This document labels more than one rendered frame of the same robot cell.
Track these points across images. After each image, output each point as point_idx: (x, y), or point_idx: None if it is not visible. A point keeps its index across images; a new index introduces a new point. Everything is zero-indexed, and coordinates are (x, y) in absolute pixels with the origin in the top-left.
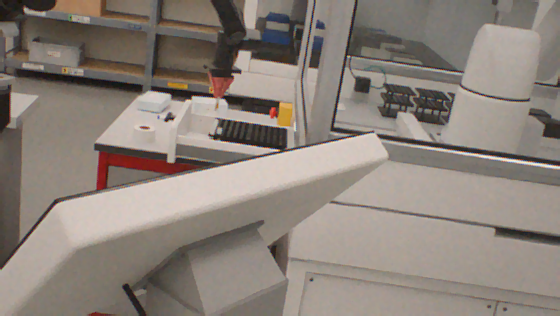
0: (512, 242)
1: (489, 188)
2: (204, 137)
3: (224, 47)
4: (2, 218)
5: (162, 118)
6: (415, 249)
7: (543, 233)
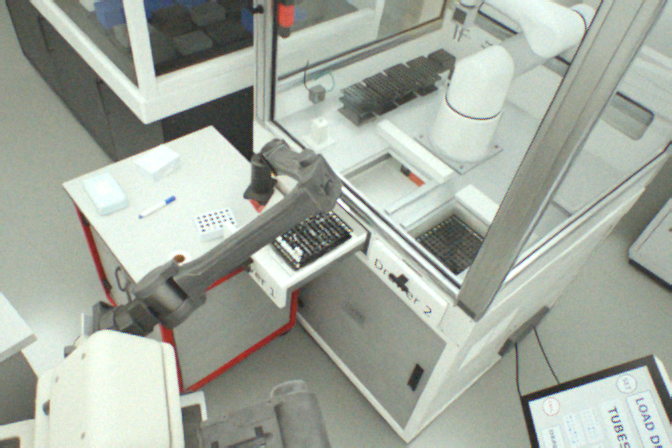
0: (566, 252)
1: (567, 240)
2: None
3: (267, 177)
4: None
5: (145, 215)
6: (523, 292)
7: None
